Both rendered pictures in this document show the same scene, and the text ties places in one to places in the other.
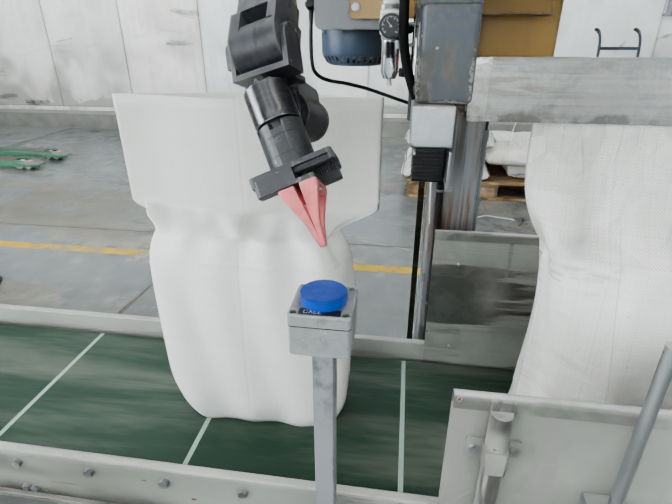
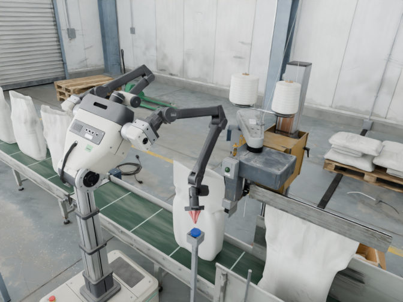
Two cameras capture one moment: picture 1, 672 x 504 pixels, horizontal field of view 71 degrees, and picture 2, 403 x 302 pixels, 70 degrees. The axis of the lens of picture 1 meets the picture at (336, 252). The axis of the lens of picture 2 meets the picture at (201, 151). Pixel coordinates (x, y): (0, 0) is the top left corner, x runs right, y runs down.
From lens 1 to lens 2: 122 cm
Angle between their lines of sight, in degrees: 24
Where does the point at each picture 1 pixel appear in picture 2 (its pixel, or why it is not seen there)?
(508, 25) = not seen: hidden behind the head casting
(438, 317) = (256, 241)
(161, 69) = (228, 68)
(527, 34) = not seen: hidden behind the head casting
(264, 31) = (193, 179)
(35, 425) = (139, 231)
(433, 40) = (227, 188)
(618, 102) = (285, 207)
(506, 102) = (258, 196)
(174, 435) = (170, 247)
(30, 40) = (176, 47)
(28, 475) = (135, 243)
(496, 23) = not seen: hidden behind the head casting
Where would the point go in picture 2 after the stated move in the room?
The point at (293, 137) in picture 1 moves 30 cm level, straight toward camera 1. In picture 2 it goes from (194, 201) to (168, 235)
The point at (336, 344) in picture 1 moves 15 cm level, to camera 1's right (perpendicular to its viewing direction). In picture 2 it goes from (194, 243) to (217, 253)
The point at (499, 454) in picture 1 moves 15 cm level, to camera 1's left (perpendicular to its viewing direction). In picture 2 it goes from (222, 280) to (198, 269)
